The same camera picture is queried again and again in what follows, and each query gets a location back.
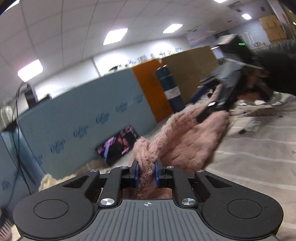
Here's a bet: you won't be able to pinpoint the brown cardboard box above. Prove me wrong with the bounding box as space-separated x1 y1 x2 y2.
162 46 219 103

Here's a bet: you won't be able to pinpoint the patterned bed sheet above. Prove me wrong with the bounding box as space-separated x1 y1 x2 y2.
203 93 295 240

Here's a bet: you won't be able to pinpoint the cream knitted sweater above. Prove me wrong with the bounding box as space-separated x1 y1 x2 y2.
39 159 111 191

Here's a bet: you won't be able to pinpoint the black cables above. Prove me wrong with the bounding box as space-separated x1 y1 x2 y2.
9 82 35 195

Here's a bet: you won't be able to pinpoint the black speaker box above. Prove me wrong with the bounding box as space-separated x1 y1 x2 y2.
24 83 39 109

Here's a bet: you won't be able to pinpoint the black smartphone with lit screen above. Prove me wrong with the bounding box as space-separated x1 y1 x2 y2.
96 126 140 166

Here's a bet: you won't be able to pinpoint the dark blue thermos bottle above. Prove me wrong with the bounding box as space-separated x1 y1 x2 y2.
152 65 185 113

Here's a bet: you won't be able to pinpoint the orange cardboard box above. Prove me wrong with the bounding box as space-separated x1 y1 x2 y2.
132 59 173 123

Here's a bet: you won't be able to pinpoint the light blue foam board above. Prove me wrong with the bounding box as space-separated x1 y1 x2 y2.
18 69 157 179

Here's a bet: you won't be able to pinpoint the white power adapter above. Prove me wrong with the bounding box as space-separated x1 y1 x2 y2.
1 105 13 128

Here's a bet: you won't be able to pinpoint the pink knitted sweater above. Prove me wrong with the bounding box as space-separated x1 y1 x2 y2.
122 83 230 200

